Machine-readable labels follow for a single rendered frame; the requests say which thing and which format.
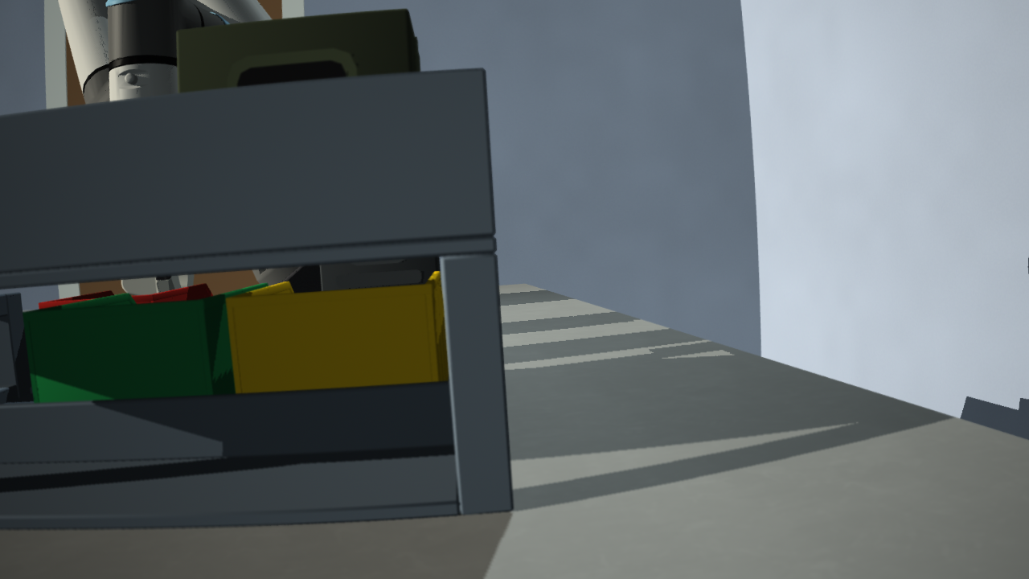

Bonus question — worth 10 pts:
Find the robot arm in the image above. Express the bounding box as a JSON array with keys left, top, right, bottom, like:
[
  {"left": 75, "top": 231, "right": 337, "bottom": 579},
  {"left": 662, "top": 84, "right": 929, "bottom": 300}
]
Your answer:
[{"left": 58, "top": 0, "right": 270, "bottom": 104}]

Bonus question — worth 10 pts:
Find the yellow open bin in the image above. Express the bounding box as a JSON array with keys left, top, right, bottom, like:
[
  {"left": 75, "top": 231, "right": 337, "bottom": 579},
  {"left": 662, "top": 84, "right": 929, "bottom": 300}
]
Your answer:
[{"left": 226, "top": 272, "right": 449, "bottom": 393}]

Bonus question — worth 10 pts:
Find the red bin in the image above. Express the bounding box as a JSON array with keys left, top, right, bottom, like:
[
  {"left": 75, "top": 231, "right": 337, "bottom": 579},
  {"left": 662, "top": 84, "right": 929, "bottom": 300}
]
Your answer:
[{"left": 39, "top": 284, "right": 213, "bottom": 309}]

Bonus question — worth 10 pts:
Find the dark grey metal shelf rack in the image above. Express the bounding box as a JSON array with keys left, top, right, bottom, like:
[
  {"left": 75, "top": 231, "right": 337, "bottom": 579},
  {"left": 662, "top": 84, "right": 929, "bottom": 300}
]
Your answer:
[{"left": 0, "top": 68, "right": 515, "bottom": 530}]

